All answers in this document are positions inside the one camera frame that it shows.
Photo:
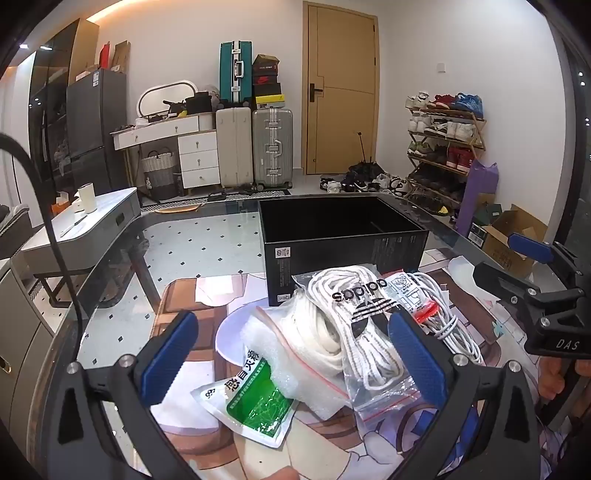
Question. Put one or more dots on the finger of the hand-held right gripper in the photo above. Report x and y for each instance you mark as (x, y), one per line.
(508, 284)
(531, 247)

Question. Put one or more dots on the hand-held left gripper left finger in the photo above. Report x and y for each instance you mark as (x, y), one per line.
(168, 355)

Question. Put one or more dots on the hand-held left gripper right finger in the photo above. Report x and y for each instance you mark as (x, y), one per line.
(418, 360)

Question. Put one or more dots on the white packet with red edges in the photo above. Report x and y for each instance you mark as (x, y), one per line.
(406, 288)

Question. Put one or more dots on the clear bag of white shoelaces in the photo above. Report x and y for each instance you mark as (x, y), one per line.
(364, 295)

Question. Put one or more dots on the green white sachet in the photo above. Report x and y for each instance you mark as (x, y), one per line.
(254, 406)

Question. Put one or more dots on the black cardboard box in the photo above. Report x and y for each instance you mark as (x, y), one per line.
(323, 263)

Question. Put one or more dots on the person's right hand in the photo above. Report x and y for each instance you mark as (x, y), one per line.
(549, 378)

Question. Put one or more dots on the open cardboard box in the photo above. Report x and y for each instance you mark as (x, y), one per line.
(508, 244)

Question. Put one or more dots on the dark green box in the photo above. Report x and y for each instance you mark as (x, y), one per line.
(482, 226)

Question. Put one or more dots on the printed desk mat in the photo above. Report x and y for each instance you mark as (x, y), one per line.
(184, 295)

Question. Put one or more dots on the purple yoga mat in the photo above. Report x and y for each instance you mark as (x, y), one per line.
(475, 198)

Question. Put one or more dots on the wooden shoe rack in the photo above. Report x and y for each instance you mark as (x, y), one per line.
(478, 122)

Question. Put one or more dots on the grey side cabinet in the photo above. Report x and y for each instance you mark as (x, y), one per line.
(27, 346)

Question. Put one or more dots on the rows of sneakers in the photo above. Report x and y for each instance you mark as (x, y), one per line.
(443, 129)

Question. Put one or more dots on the grey coffee table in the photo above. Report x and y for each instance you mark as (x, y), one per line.
(92, 226)

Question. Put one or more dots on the white cup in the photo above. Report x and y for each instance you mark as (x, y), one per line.
(87, 198)

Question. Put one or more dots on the pile of dark shoes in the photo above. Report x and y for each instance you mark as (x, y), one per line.
(364, 177)

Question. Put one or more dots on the wicker basket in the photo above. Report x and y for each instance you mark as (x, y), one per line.
(159, 173)

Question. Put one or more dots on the thin black pole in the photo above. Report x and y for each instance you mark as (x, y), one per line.
(364, 147)

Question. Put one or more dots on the white dressing table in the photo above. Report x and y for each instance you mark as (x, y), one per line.
(198, 152)

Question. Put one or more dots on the beige suitcase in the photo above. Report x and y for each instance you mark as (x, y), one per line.
(234, 147)

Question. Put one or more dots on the silver suitcase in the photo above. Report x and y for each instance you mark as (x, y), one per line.
(272, 147)

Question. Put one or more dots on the dark grey refrigerator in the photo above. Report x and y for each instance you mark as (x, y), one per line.
(99, 124)

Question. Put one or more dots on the tan wooden door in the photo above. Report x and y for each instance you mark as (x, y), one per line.
(341, 92)

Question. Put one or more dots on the oval white mirror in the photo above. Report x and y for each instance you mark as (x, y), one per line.
(166, 97)

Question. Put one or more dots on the black yellow shoe box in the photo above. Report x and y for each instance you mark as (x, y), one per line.
(269, 102)

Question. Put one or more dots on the tall dark cabinet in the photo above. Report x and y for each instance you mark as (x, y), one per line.
(51, 92)

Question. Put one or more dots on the teal suitcase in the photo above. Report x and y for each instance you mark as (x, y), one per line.
(235, 74)

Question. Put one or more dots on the black red shoe box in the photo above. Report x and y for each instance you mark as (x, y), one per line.
(267, 78)

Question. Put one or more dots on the flat cardboard pieces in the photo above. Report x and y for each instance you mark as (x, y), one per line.
(121, 57)

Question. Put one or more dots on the brown shoe box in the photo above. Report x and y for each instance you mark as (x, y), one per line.
(265, 60)

